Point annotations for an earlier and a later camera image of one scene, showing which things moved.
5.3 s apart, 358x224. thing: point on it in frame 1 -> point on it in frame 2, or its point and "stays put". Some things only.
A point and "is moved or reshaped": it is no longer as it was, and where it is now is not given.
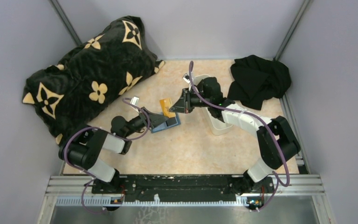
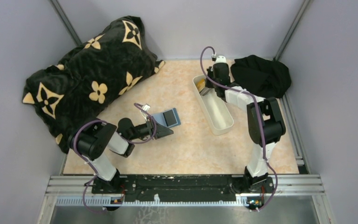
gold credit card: (166, 104) is moved or reshaped
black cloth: (255, 79) stays put
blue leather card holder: (164, 126) stays put
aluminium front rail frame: (79, 189) stays put
